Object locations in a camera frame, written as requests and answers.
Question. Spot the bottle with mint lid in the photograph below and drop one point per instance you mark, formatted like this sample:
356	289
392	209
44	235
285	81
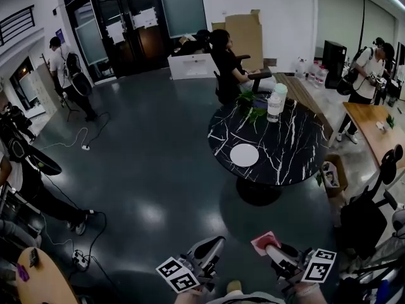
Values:
281	90

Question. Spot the person's shoe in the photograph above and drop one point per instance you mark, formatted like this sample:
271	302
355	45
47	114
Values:
234	286

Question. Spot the small white power strip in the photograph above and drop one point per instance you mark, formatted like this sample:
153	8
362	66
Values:
85	147

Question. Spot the clear bottle with white label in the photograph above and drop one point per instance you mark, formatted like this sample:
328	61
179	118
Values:
274	106

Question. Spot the small potted plant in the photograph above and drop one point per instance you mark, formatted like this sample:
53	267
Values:
390	121

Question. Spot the blue pouch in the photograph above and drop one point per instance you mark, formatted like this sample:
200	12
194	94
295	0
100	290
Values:
261	104

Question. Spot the black remote control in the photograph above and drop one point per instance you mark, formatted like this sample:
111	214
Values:
34	257

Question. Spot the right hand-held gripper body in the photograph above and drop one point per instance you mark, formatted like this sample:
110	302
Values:
318	266

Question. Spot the brown cardboard sheet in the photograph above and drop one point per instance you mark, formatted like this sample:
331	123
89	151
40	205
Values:
243	40

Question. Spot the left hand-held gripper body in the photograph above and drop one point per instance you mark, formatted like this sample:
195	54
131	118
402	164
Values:
185	279

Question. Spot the wooden slat bench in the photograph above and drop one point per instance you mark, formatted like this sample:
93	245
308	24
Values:
300	90

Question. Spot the black mesh chair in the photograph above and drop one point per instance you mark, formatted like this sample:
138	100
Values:
364	226

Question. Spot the white sink box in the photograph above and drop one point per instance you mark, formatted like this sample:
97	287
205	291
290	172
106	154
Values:
193	65

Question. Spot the black marble round table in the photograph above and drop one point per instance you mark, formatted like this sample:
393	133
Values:
284	144

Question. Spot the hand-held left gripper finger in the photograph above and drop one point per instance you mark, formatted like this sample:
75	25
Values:
216	253
205	243

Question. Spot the purple object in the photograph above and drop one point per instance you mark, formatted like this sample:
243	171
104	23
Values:
22	271

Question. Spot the open cardboard box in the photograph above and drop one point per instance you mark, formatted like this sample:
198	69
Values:
337	176

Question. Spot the person's light trousers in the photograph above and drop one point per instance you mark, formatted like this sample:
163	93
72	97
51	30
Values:
246	298

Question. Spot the person's left forearm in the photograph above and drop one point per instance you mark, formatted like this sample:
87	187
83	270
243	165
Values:
193	297

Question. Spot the large white power strip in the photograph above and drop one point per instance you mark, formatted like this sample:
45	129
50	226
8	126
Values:
79	260

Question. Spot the white round plate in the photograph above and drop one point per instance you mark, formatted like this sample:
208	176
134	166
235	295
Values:
244	156

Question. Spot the rectangular wooden desk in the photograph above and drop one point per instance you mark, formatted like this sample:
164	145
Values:
376	141

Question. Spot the round wooden table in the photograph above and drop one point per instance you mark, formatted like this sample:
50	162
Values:
47	283

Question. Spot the black computer tower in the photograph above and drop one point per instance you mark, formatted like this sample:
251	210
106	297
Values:
334	63

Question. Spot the person's right forearm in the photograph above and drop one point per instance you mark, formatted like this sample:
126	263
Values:
311	296

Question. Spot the clear water jug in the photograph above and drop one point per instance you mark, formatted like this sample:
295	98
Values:
321	78
300	70
312	73

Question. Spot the black backpack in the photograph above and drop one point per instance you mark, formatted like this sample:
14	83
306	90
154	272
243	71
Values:
77	74

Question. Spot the black metal railing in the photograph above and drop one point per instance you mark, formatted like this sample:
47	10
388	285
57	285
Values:
16	24

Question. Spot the black framed glass door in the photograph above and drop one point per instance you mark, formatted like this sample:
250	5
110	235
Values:
126	43

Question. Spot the green leafy plant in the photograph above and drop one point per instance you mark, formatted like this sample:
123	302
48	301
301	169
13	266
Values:
250	101

